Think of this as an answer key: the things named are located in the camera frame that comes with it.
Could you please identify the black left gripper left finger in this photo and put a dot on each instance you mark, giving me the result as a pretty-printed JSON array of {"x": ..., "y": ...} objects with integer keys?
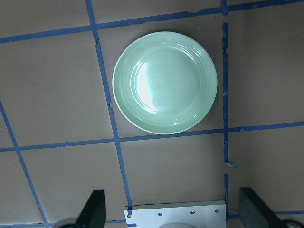
[{"x": 93, "y": 214}]

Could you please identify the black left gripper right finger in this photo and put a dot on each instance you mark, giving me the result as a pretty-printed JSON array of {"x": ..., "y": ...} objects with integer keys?
[{"x": 254, "y": 213}]

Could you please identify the light green ceramic plate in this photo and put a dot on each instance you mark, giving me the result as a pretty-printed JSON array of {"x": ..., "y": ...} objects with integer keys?
[{"x": 164, "y": 83}]

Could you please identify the white metal base plate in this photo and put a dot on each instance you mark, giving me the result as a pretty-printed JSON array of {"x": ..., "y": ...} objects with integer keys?
[{"x": 206, "y": 214}]

